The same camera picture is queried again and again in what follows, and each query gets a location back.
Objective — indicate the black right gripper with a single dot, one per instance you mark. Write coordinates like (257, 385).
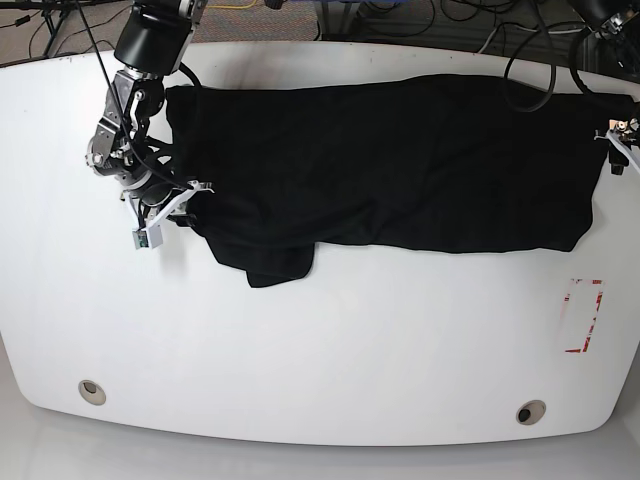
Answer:
(156, 195)

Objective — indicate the black T-shirt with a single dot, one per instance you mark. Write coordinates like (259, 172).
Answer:
(436, 163)

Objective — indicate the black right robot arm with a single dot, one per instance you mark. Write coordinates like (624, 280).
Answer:
(150, 48)

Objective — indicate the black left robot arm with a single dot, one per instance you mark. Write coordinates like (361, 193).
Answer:
(611, 22)

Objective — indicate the red tape rectangle marker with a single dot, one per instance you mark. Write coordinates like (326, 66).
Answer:
(579, 313)

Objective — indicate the left table grommet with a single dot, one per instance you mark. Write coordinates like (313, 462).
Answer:
(92, 392)

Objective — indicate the table grommet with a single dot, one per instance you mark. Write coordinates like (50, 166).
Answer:
(531, 412)
(92, 392)

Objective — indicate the black tripod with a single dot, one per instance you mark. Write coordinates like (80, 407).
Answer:
(49, 15)

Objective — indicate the right table grommet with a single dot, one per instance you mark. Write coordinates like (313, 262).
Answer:
(531, 412)

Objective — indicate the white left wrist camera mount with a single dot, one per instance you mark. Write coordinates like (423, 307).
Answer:
(624, 136)

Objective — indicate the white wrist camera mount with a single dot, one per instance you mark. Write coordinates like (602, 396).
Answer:
(624, 136)
(147, 228)

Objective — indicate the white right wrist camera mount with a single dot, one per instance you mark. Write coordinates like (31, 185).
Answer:
(147, 228)

